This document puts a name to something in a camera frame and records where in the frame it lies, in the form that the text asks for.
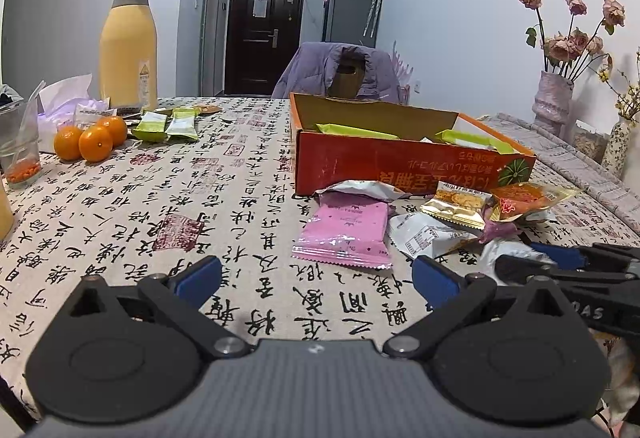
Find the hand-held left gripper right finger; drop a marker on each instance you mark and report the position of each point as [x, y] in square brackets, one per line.
[435, 283]

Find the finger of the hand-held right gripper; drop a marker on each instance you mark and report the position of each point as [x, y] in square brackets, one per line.
[557, 255]
[525, 268]

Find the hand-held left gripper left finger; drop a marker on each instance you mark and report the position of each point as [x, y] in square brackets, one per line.
[200, 275]

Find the plain white snack packet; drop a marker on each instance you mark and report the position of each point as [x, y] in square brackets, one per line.
[510, 250]

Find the white labelled snack packet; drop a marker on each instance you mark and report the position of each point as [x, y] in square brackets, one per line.
[430, 233]

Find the orange and gold snack packet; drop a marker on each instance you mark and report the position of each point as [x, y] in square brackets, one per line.
[530, 200]

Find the pink snack packet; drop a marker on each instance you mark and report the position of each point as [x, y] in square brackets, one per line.
[345, 228]

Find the silver snack packet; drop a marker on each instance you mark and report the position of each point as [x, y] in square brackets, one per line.
[360, 190]

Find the orange cardboard box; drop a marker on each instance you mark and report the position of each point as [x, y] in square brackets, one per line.
[375, 163]

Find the person's right forearm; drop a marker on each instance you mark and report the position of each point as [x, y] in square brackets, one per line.
[622, 368]

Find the grey quilted cloth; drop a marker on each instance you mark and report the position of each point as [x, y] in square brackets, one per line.
[575, 178]

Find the glass jar of nuts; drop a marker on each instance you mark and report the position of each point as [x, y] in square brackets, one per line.
[590, 145]

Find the speckled slim vase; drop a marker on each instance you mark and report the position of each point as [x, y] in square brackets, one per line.
[616, 148]

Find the pink ribbed vase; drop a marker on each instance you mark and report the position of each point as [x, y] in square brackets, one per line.
[552, 103]

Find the small orange sachet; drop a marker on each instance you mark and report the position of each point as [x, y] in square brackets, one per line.
[207, 109]

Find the yellow blossom twigs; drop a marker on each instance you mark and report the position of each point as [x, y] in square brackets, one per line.
[631, 105]

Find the orange mandarin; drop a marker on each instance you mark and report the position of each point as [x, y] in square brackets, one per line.
[67, 143]
[95, 143]
[115, 128]

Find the small white sachet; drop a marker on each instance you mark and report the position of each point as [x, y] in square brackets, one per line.
[90, 113]

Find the yellow container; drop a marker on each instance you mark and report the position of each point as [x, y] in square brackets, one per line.
[5, 215]

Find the heap of orange pills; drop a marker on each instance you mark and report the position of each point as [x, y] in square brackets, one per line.
[22, 172]

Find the bunch of dried pink roses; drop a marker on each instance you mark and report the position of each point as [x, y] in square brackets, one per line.
[562, 48]

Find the wooden chair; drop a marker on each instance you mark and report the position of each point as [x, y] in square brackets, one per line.
[345, 85]

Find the pale pink decoration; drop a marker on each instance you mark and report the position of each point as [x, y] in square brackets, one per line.
[402, 68]

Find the yellow bottle with grey cap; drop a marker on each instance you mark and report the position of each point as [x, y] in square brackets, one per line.
[127, 63]

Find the lilac tissue pack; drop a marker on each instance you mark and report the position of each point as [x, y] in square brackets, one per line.
[65, 90]

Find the dark brown entrance door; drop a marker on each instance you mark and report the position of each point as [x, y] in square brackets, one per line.
[240, 43]

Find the purple padded jacket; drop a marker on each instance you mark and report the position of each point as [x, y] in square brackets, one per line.
[315, 68]

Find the grey interior door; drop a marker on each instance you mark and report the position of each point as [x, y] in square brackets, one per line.
[212, 18]

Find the dark bag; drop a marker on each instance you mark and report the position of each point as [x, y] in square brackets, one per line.
[7, 95]

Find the white paper notice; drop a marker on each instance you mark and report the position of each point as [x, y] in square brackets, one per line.
[259, 7]

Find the grey refrigerator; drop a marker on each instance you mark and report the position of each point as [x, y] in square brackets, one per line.
[345, 18]

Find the pale folded umbrella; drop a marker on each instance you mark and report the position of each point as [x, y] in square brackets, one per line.
[373, 8]

